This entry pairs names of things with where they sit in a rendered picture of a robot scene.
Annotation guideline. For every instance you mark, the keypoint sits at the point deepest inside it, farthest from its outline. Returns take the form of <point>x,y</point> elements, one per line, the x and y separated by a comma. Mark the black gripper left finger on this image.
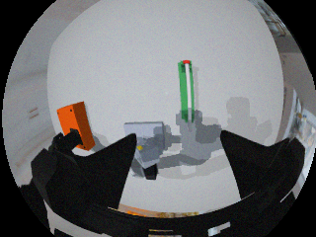
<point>106,170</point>

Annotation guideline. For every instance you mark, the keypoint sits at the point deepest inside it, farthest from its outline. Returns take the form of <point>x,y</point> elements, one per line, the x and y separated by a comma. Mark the grey pin with red head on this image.
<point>187,62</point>

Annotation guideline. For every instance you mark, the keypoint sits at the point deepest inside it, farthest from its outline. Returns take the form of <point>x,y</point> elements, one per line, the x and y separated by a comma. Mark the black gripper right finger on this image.
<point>249,160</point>

